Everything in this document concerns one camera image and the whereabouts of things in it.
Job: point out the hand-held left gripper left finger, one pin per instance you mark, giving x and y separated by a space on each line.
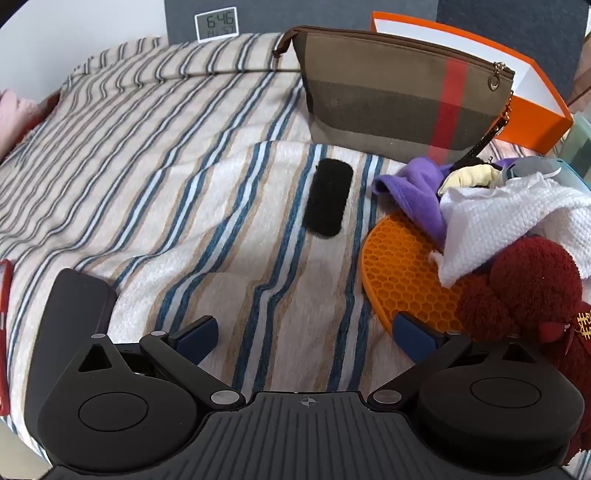
198 340

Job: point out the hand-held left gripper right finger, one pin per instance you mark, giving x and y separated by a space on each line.
415 340

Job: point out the orange silicone honeycomb mat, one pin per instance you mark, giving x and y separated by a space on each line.
401 272

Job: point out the dark red plush toy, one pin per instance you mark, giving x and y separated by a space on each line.
535 281

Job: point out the white waffle cloth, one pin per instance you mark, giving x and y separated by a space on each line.
503 221

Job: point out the purple cloth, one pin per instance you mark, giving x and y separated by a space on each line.
415 189

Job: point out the black fuzzy band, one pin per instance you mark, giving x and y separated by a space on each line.
327 198

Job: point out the orange cardboard box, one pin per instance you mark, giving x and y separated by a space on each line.
531 110

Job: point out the black flat pad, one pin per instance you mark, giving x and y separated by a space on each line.
69 314

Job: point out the striped blanket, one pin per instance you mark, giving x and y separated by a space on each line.
175 184

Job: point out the pale yellow cloth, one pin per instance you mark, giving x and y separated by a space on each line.
473 176

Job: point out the red flat case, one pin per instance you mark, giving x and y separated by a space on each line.
3 332

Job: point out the brown plaid zipper pouch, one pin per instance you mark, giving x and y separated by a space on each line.
378 92

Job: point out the clear plastic storage container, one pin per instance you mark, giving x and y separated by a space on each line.
579 147

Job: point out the pink cloth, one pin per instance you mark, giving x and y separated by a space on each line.
14 120

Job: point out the white digital clock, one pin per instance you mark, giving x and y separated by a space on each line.
217 24

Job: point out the dark blue upholstered headboard panel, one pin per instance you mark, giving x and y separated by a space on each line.
508 23

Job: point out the grey upholstered headboard panel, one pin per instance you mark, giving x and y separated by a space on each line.
300 14

